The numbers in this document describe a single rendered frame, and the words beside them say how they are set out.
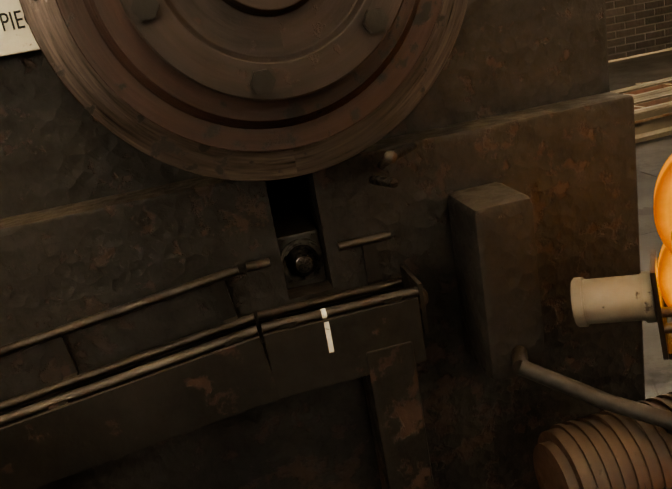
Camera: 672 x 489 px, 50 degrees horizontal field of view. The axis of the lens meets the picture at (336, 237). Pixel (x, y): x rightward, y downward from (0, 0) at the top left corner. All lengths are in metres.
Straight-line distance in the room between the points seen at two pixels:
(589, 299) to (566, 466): 0.19
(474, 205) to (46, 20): 0.51
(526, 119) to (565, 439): 0.40
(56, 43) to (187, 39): 0.15
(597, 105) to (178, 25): 0.58
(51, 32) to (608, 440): 0.75
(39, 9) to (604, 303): 0.68
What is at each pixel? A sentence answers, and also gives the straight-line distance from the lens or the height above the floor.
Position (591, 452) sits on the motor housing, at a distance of 0.91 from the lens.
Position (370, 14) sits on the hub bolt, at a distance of 0.71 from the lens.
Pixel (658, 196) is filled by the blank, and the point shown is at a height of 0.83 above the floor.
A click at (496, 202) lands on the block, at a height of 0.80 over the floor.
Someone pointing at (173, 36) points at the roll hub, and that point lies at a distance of 0.69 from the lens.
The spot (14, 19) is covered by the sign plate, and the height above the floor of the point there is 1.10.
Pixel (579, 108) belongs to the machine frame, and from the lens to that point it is 1.02.
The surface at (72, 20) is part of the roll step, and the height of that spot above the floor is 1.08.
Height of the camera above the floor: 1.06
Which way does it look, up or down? 18 degrees down
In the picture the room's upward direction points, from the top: 10 degrees counter-clockwise
